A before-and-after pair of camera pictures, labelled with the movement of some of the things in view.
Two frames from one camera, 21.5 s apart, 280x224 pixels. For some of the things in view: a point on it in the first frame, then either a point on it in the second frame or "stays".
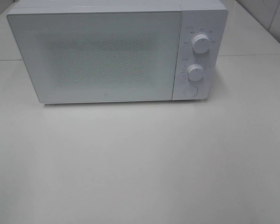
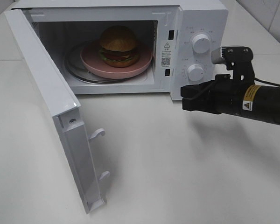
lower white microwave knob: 195,72 stays
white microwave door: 99,56 to 66,109
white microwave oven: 87,51 stays
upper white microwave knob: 200,43 stays
